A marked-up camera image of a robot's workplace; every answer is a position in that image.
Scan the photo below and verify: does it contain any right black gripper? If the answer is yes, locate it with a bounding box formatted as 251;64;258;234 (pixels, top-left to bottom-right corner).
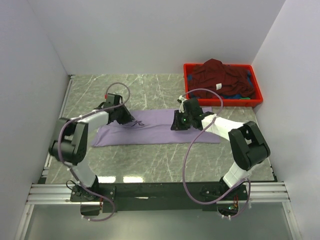
170;109;194;131

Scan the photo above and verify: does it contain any lavender t shirt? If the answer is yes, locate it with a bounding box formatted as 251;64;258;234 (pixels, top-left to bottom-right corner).
90;106;221;148

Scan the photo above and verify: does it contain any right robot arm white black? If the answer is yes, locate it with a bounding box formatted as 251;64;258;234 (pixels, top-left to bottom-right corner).
170;110;271;200

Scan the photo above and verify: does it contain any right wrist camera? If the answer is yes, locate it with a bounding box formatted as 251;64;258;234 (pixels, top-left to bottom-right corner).
177;95;203;118

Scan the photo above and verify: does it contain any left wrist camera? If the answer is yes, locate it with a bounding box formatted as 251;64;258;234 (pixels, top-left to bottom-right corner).
103;93;123;108

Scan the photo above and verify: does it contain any red plastic bin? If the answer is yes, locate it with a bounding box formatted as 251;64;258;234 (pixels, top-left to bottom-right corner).
183;63;263;108

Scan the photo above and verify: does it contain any aluminium front rail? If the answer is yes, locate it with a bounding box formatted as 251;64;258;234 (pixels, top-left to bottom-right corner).
26;182;291;205

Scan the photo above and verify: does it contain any dark red t shirt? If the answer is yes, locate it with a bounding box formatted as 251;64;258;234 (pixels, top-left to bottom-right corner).
187;58;255;98

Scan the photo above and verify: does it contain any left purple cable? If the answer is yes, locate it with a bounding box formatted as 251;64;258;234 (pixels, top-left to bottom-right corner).
57;82;132;222

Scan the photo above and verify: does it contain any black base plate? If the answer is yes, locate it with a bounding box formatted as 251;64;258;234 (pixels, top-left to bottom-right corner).
70;181;250;216

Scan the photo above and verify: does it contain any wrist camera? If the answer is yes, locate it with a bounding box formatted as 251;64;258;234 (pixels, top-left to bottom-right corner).
103;93;123;108
177;95;203;118

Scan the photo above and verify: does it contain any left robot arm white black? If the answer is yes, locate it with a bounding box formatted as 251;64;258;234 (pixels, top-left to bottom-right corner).
48;105;135;201

